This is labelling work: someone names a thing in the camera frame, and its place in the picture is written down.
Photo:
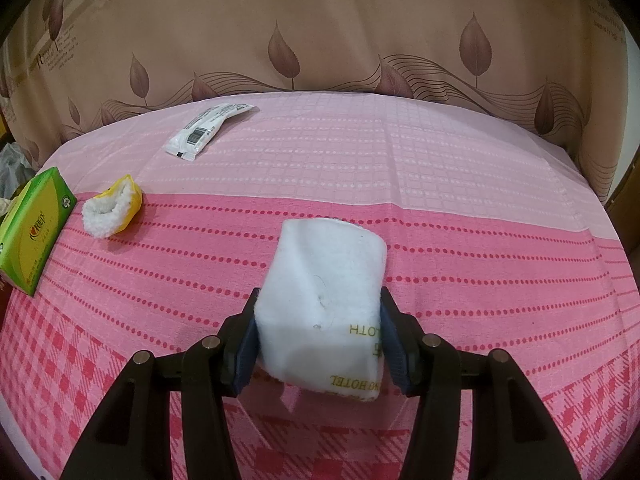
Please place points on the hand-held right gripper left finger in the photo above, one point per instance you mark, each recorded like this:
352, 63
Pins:
245, 355

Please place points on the white tube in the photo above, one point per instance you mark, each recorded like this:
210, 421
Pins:
200, 130

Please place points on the white towel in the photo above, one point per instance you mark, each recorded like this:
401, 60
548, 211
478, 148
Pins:
320, 290

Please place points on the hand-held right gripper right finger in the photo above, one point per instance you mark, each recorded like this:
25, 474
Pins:
395, 355

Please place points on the pink checked tablecloth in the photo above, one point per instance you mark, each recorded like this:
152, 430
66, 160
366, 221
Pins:
450, 260

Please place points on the green tissue box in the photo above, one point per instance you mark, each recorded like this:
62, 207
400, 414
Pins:
35, 230

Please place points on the grey plastic bag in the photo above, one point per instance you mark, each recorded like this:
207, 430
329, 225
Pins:
12, 165

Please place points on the beige leaf print curtain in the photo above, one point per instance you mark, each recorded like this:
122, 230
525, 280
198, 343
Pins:
320, 20

